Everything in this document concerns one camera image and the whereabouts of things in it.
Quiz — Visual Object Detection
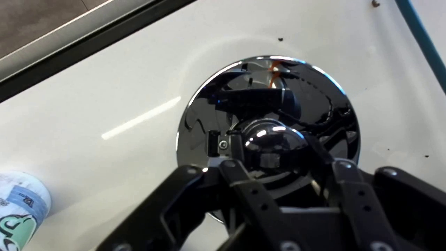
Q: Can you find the silver metal table rail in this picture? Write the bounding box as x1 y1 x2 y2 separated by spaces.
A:
0 0 195 101

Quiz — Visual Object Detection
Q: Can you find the shiny chrome round lid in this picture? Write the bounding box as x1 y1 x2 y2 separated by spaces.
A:
175 55 361 203

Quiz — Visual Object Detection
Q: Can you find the white blue plastic bottle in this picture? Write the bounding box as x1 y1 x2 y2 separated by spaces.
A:
0 171 51 251

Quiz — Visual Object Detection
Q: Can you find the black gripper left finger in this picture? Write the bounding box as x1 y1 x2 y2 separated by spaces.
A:
94 160 283 251

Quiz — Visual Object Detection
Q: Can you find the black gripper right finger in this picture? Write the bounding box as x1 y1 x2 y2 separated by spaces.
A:
326 159 446 251

